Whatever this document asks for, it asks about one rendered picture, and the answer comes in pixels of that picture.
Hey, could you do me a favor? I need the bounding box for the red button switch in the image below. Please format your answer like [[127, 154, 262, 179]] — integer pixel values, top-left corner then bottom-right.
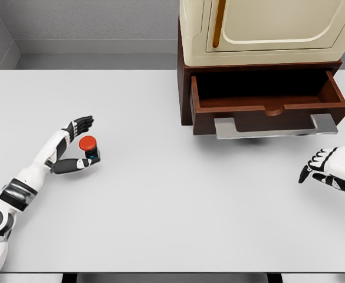
[[78, 135, 101, 162]]

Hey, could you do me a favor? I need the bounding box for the brown wooden drawer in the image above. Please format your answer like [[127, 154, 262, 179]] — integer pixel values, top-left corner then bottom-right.
[[190, 69, 345, 136]]

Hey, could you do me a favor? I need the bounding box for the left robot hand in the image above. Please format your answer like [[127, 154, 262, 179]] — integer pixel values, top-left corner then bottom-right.
[[32, 115, 101, 175]]

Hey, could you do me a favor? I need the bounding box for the brown wooden cabinet base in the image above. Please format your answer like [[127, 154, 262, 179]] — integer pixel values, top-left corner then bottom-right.
[[177, 17, 343, 127]]

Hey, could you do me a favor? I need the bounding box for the amber door handle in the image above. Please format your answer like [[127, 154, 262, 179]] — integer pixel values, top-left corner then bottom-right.
[[212, 0, 226, 48]]

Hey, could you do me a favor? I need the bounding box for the cream cabinet with door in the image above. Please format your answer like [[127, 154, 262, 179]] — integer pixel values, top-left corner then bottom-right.
[[179, 0, 345, 67]]

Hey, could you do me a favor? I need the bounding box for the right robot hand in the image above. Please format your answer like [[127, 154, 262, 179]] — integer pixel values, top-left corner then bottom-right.
[[298, 146, 345, 196]]

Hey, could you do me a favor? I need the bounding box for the grey metal drawer handle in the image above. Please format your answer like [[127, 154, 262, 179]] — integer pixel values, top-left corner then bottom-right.
[[213, 114, 339, 140]]

